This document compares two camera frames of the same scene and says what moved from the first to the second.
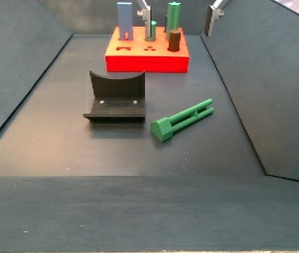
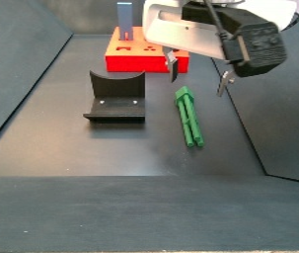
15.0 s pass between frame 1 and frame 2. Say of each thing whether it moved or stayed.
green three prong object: moved
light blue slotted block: stayed
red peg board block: stayed
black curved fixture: stayed
